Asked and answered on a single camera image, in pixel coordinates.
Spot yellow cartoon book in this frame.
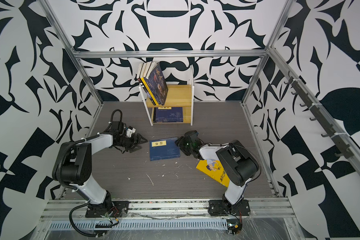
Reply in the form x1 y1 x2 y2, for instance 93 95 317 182
197 159 230 187
140 62 158 106

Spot dark portrait book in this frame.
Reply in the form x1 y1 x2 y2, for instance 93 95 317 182
143 62 161 106
154 62 169 106

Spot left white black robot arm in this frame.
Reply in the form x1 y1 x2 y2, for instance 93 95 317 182
52 118 147 238

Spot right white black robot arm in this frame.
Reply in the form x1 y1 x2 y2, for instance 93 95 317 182
175 131 262 211

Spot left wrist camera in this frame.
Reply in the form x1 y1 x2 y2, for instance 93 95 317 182
126 126 136 138

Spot wooden white frame bookshelf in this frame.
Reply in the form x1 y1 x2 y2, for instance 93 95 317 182
139 66 195 126

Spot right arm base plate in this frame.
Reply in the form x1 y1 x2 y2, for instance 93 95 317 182
208 200 251 217

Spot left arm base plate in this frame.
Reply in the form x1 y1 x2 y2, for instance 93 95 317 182
85 201 130 218

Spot white slotted cable duct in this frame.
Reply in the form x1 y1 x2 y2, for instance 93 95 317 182
49 219 228 231

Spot wall coat hook rail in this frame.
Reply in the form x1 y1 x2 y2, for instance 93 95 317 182
285 71 355 159

